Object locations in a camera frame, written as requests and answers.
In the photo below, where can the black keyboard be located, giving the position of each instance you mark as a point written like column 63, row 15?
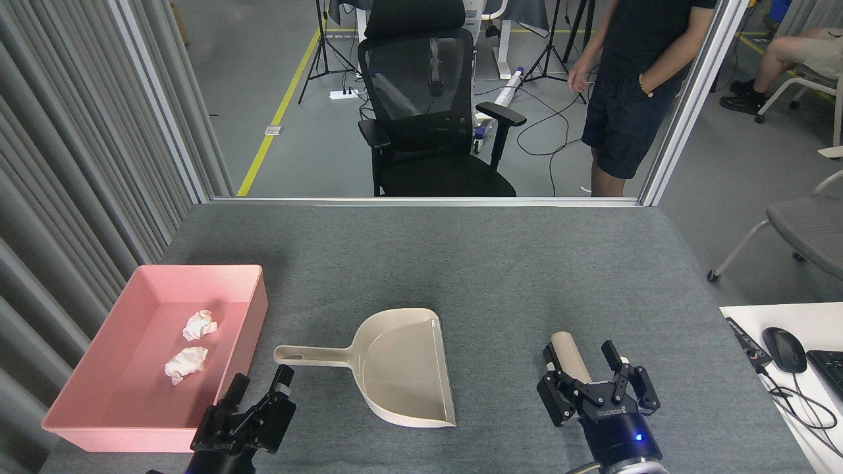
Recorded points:
column 830, row 368

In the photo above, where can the silver table rail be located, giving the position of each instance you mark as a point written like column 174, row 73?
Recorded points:
column 428, row 201

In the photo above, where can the black mesh office chair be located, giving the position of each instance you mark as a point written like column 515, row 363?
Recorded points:
column 428, row 85

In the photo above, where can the black computer mouse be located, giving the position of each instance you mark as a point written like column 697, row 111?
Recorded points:
column 784, row 349

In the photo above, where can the beige plastic dustpan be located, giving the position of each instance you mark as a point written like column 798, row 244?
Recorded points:
column 402, row 368

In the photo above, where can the white frame wheeled chair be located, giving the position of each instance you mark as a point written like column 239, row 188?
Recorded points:
column 797, row 82

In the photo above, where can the black tripod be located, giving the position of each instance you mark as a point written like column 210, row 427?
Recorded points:
column 323, row 46
column 546, row 59

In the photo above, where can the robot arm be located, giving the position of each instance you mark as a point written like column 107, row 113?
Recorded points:
column 625, row 471

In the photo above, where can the seated person bare legs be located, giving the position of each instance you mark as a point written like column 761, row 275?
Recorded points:
column 784, row 59

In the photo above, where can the white stand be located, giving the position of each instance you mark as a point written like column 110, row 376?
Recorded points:
column 506, row 46

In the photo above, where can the person's right hand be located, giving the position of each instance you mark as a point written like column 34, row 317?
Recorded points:
column 579, row 79

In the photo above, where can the white desk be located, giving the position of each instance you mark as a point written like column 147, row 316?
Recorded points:
column 764, row 408

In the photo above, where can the beige brush black bristles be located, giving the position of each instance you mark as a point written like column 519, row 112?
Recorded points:
column 570, row 355

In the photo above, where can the silver frame post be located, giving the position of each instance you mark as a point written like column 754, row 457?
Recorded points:
column 698, row 85
column 164, row 105

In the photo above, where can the grey curtain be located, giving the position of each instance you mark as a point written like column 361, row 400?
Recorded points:
column 53, row 164

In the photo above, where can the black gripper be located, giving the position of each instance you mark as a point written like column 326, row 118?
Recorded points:
column 220, row 464
column 619, row 434

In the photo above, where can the metal floor outlet plate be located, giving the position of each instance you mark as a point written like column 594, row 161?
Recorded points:
column 274, row 130

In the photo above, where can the standing person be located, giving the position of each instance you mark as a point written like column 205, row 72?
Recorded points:
column 632, row 112

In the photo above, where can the black remote red button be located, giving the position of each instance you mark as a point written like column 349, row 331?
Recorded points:
column 747, row 341

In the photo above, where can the grey padded office chair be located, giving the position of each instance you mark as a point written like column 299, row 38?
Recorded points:
column 810, row 234

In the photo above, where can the white power strip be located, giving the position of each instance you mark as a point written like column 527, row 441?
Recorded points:
column 344, row 94

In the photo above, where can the pink plastic bin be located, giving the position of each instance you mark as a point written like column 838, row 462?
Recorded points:
column 132, row 408

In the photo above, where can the white tube purple end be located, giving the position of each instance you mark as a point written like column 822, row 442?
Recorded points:
column 508, row 89

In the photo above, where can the white paper wad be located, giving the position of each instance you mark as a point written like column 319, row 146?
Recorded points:
column 199, row 325
column 186, row 364

